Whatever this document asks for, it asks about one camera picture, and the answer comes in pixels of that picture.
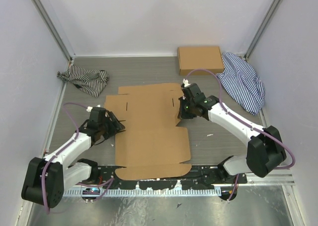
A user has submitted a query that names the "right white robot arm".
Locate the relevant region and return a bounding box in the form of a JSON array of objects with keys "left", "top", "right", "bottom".
[{"left": 178, "top": 80, "right": 287, "bottom": 184}]

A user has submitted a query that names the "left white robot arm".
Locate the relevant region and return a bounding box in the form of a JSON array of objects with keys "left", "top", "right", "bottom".
[{"left": 21, "top": 106, "right": 125, "bottom": 210}]

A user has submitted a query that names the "folded brown cardboard box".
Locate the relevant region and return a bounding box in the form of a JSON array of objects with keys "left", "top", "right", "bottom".
[{"left": 177, "top": 46, "right": 224, "bottom": 76}]

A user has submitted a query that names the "black white striped cloth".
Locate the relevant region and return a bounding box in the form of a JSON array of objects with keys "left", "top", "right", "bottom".
[{"left": 57, "top": 64, "right": 109, "bottom": 98}]

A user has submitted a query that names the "blue white striped cloth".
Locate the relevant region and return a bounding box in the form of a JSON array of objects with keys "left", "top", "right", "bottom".
[{"left": 217, "top": 53, "right": 265, "bottom": 116}]

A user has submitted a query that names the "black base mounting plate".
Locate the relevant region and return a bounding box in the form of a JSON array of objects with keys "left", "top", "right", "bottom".
[{"left": 82, "top": 165, "right": 236, "bottom": 190}]

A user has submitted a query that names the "grey slotted cable duct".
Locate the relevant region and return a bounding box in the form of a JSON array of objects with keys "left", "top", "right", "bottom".
[{"left": 63, "top": 188, "right": 222, "bottom": 197}]

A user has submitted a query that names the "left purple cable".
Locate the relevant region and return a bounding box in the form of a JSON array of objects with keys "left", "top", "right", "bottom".
[{"left": 42, "top": 102, "right": 91, "bottom": 215}]

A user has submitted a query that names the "right aluminium frame post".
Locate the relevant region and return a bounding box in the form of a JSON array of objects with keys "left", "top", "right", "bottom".
[{"left": 244, "top": 0, "right": 283, "bottom": 61}]

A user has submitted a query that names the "aluminium frame post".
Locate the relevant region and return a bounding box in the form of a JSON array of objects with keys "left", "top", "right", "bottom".
[
  {"left": 31, "top": 0, "right": 74, "bottom": 62},
  {"left": 244, "top": 0, "right": 283, "bottom": 61}
]

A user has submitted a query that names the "left aluminium frame post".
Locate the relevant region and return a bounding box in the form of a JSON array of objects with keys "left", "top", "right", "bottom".
[{"left": 31, "top": 0, "right": 74, "bottom": 62}]

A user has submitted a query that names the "aluminium rail front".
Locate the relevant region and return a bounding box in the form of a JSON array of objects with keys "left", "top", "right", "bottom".
[{"left": 245, "top": 169, "right": 295, "bottom": 186}]

